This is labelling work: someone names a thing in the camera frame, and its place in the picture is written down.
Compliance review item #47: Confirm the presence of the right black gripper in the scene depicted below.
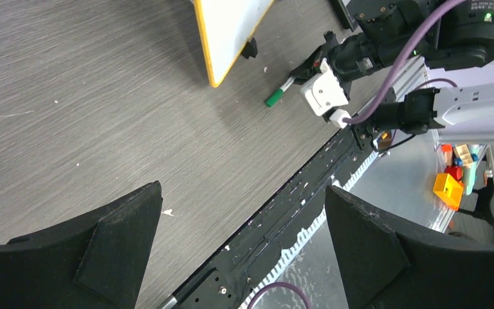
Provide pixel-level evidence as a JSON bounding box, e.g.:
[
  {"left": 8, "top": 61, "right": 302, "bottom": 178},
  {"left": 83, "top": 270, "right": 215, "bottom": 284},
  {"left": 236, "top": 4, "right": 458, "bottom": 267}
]
[{"left": 289, "top": 31, "right": 386, "bottom": 85}]

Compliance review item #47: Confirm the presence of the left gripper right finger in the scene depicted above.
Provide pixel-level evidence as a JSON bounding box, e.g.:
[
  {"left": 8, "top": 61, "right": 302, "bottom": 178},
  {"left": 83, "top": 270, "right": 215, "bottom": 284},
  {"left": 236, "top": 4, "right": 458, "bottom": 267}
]
[{"left": 325, "top": 186, "right": 494, "bottom": 308}]

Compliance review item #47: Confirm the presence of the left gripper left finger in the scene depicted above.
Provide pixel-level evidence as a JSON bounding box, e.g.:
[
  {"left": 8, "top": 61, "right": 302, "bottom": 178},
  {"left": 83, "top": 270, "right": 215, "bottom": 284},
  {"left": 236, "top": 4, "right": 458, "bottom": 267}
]
[{"left": 0, "top": 182, "right": 163, "bottom": 308}]

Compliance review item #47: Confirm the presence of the green whiteboard marker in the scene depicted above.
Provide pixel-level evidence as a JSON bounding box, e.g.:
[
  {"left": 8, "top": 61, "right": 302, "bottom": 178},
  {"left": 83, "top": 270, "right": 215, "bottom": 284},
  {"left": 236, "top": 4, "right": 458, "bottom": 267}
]
[{"left": 264, "top": 77, "right": 295, "bottom": 108}]

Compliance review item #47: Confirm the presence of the yellow framed whiteboard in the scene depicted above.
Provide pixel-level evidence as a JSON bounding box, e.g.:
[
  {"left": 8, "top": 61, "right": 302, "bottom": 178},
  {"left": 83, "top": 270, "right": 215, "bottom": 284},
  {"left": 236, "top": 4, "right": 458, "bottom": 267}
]
[{"left": 192, "top": 0, "right": 273, "bottom": 88}]

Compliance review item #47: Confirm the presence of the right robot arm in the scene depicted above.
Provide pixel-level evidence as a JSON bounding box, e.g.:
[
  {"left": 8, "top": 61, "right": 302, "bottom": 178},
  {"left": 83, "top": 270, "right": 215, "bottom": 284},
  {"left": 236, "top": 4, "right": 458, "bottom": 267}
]
[{"left": 290, "top": 1, "right": 494, "bottom": 144}]

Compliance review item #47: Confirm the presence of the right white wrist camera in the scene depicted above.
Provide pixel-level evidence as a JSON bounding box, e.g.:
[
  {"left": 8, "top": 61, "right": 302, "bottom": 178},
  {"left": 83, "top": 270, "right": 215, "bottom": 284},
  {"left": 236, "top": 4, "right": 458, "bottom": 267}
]
[{"left": 300, "top": 58, "right": 351, "bottom": 129}]

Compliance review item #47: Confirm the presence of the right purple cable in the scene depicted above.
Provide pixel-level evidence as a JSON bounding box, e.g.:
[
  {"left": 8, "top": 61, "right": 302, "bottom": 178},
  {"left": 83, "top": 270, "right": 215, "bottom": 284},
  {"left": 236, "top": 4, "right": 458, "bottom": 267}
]
[{"left": 246, "top": 0, "right": 470, "bottom": 309}]

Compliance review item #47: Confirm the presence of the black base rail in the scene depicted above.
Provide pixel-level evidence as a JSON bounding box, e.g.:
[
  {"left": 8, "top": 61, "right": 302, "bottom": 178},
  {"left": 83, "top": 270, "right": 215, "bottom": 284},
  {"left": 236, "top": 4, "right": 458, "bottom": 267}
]
[{"left": 162, "top": 125, "right": 382, "bottom": 308}]

